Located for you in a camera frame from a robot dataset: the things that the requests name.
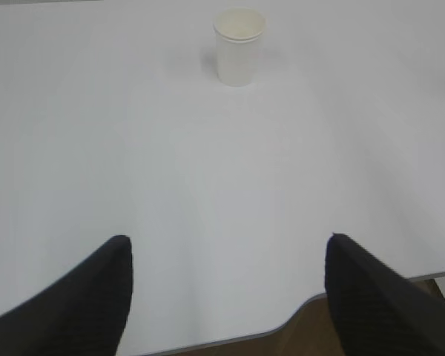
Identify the white paper cup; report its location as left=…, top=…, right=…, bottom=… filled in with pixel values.
left=213, top=7, right=266, bottom=87

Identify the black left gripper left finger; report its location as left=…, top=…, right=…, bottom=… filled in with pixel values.
left=0, top=235, right=134, bottom=355

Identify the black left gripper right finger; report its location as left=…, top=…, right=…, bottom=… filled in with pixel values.
left=326, top=234, right=445, bottom=355

